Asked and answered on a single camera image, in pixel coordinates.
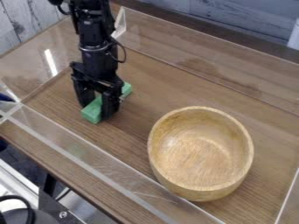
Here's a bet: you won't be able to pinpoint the black cable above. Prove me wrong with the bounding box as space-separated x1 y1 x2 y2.
0 194 37 224

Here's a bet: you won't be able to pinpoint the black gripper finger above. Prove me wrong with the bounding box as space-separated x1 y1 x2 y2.
101 90 121 120
71 79 94 108

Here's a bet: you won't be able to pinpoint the black metal bracket with screw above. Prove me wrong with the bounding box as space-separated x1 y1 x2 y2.
34 191 86 224

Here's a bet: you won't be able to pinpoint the light wooden bowl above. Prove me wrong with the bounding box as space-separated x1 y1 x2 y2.
146 106 254 202

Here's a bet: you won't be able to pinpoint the clear acrylic tray enclosure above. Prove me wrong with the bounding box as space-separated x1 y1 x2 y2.
0 8 299 224

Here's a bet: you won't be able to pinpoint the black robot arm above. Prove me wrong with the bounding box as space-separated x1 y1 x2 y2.
47 0 125 120

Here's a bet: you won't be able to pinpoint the green rectangular block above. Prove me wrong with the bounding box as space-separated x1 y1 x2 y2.
79 83 132 124

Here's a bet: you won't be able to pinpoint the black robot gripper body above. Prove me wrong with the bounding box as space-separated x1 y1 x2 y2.
69 46 125 93

